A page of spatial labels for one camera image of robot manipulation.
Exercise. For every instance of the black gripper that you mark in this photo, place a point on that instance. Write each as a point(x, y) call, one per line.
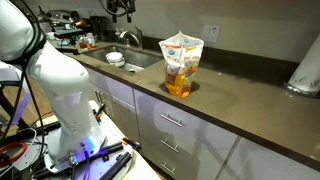
point(120, 8)

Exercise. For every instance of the orange and white snack pack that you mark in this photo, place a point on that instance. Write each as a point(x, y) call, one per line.
point(182, 54)

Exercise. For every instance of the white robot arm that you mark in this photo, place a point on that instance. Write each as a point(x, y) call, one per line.
point(25, 51)

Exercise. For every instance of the chrome sink faucet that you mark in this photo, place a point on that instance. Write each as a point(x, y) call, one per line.
point(137, 36)

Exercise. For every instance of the orange pill bottle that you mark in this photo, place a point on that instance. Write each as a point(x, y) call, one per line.
point(91, 40)

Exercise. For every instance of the stainless steel sink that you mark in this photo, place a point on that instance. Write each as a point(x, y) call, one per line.
point(135, 60)

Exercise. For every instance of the white bowl in sink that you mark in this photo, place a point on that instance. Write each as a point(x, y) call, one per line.
point(115, 58)

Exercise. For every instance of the white robot mounting table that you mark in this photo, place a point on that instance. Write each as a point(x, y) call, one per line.
point(116, 160)

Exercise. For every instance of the white paper towel roll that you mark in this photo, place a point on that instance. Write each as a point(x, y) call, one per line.
point(306, 78)

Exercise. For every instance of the white wall outlet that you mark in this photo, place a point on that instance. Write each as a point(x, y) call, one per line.
point(211, 33)

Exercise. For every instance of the upper drawer handle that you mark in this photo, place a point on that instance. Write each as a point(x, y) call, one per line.
point(168, 118)

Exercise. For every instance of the drawer handle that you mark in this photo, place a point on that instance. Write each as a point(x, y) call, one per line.
point(173, 148)
point(168, 118)
point(168, 169)

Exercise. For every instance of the middle drawer handle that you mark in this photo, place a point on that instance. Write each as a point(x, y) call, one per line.
point(173, 148)

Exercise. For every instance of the lower drawer handle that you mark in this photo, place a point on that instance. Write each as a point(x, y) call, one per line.
point(168, 169)

